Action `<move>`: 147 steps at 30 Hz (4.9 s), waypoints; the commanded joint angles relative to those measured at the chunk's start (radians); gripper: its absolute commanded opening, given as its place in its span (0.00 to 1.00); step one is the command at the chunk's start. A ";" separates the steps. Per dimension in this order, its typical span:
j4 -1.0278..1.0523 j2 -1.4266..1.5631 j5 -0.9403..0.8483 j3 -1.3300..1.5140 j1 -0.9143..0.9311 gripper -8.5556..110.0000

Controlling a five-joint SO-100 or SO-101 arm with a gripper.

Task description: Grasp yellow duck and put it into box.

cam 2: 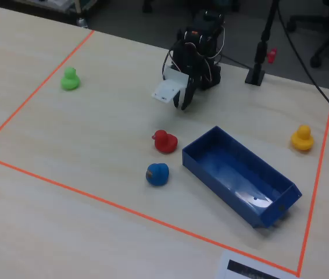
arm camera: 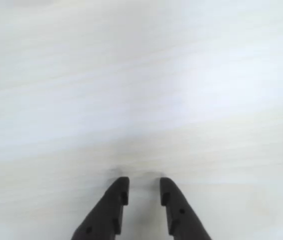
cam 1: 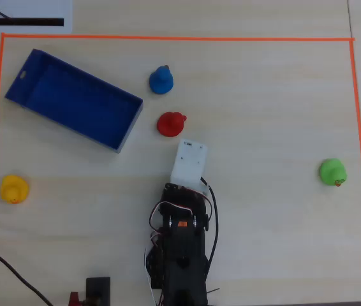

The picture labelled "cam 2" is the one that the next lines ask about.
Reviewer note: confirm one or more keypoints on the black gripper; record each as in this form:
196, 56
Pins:
189, 87

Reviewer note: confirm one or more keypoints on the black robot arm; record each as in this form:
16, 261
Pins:
211, 43

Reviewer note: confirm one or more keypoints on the red rubber duck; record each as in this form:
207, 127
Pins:
165, 141

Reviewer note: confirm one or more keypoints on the blue rubber duck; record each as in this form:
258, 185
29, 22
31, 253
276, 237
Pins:
157, 173

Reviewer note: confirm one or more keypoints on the blue plastic box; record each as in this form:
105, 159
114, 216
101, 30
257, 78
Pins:
240, 177

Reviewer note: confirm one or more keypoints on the green rubber duck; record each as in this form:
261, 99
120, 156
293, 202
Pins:
70, 79

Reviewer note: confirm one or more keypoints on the yellow rubber duck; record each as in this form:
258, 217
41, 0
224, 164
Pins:
302, 139

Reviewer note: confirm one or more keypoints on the black stand with base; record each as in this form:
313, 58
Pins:
260, 55

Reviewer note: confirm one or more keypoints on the red clamp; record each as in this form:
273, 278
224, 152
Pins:
272, 55

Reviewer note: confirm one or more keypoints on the orange tape strip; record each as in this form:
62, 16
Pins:
36, 91
317, 180
138, 213

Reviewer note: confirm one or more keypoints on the black office chair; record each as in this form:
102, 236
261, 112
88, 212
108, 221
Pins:
324, 32

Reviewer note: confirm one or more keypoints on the white paper with black print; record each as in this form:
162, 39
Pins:
251, 267

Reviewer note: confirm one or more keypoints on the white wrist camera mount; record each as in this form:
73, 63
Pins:
168, 87

